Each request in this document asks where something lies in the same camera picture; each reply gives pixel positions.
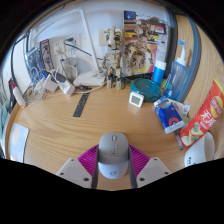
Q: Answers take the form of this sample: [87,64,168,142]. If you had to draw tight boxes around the white power strip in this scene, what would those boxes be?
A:
[54,70,76,97]

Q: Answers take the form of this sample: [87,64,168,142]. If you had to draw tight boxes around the white wall socket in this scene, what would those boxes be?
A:
[51,39,66,56]
[64,35,81,51]

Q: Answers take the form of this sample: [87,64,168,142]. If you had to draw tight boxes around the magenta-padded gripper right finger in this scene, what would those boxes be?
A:
[128,145,172,189]

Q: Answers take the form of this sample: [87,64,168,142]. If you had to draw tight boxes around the colourful figure box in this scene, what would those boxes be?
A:
[123,9,169,77]

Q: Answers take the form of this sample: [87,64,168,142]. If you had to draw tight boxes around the brown robot figurine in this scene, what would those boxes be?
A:
[101,26,127,90]

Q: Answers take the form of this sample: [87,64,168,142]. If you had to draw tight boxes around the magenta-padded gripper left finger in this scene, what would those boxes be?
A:
[55,145,100,189]

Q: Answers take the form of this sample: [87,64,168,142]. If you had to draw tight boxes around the dark pen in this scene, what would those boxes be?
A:
[173,129,184,151]

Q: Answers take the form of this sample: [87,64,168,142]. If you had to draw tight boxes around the blue spray bottle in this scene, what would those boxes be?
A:
[163,39,189,101]

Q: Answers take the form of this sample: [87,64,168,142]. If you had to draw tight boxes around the black ruler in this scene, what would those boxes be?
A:
[72,92,91,118]

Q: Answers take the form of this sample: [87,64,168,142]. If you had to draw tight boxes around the teal blanket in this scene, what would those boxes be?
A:
[0,96,13,158]

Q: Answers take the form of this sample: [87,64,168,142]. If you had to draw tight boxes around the small white square clock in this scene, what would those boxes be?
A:
[128,90,145,108]

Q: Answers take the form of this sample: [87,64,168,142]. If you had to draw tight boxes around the teal round container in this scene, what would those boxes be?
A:
[130,77,162,103]

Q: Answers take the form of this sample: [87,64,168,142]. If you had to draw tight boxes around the glass jar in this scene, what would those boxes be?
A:
[60,57,78,81]

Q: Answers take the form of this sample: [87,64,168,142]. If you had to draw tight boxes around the red potato chips can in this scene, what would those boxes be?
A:
[178,78,224,148]

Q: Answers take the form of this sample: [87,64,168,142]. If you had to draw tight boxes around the white mug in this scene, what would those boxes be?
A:
[183,131,216,168]

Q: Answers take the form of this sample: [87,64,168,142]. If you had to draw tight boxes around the white desk lamp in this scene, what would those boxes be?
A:
[29,8,107,88]

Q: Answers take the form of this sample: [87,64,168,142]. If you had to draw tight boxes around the dark green plug cable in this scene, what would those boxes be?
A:
[64,38,93,58]

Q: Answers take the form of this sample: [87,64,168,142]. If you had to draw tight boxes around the grey metal frame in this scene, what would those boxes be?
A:
[166,8,203,103]

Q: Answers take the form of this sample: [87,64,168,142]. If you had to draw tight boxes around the grey computer mouse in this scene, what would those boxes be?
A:
[97,132,130,180]

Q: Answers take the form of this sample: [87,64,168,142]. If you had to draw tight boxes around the white charger block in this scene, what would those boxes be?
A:
[43,73,60,93]

